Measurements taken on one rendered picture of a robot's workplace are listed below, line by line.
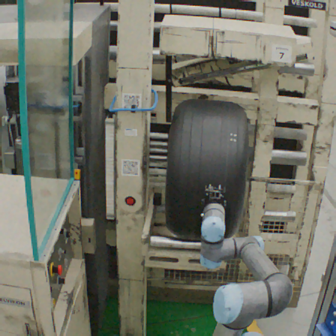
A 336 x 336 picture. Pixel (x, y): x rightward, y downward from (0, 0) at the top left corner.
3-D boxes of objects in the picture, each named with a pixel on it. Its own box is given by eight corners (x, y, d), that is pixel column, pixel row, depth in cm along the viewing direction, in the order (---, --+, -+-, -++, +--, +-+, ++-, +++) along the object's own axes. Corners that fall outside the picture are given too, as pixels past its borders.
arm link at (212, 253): (233, 268, 196) (236, 240, 192) (202, 271, 194) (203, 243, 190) (227, 256, 203) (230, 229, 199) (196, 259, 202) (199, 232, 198)
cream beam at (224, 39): (158, 56, 247) (160, 25, 240) (163, 42, 269) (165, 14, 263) (295, 69, 243) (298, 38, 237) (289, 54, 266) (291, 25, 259)
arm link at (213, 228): (199, 244, 190) (201, 221, 186) (201, 229, 200) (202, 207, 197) (223, 245, 189) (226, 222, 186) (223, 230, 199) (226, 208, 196)
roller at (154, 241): (147, 247, 252) (147, 239, 250) (148, 241, 256) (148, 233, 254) (227, 253, 250) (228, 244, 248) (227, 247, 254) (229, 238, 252)
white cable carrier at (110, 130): (106, 218, 258) (105, 118, 236) (108, 213, 262) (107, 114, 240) (116, 220, 258) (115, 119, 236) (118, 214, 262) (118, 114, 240)
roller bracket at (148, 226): (140, 256, 251) (140, 238, 246) (150, 209, 286) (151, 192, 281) (148, 257, 250) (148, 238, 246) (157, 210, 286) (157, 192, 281)
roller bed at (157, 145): (128, 187, 294) (128, 133, 280) (132, 174, 307) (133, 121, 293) (168, 190, 293) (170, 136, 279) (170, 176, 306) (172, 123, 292)
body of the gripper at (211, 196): (226, 185, 211) (226, 199, 200) (223, 207, 214) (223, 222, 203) (205, 184, 211) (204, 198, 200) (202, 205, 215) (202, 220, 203)
